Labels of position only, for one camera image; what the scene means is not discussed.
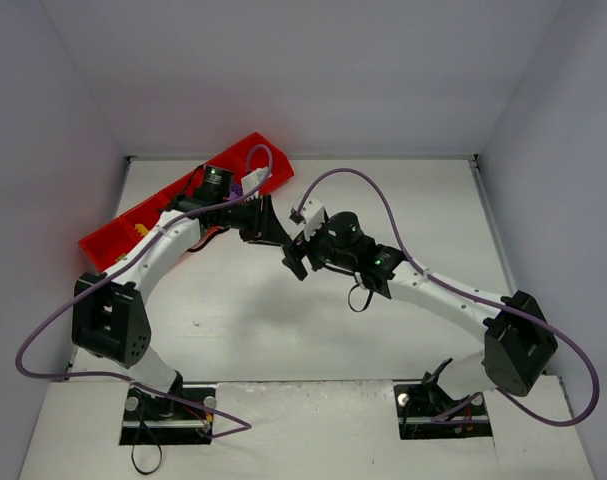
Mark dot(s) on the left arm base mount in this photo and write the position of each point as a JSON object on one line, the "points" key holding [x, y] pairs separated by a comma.
{"points": [[155, 421]]}

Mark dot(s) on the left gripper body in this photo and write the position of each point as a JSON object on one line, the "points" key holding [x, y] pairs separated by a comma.
{"points": [[258, 218]]}

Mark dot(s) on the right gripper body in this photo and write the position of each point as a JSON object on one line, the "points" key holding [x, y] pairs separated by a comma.
{"points": [[308, 245]]}

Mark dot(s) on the yellow comb lego piece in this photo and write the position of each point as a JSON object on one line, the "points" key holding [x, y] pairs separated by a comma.
{"points": [[141, 229]]}

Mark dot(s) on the purple lego brick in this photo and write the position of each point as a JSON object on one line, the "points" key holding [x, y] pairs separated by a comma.
{"points": [[236, 190]]}

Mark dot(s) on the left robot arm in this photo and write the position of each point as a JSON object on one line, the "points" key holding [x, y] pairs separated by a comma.
{"points": [[109, 317]]}

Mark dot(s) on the red compartment tray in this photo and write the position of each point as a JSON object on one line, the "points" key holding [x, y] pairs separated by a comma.
{"points": [[119, 236]]}

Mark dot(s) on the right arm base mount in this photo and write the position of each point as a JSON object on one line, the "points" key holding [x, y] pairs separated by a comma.
{"points": [[425, 412]]}

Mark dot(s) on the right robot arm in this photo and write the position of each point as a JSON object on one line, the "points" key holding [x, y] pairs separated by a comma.
{"points": [[515, 348]]}

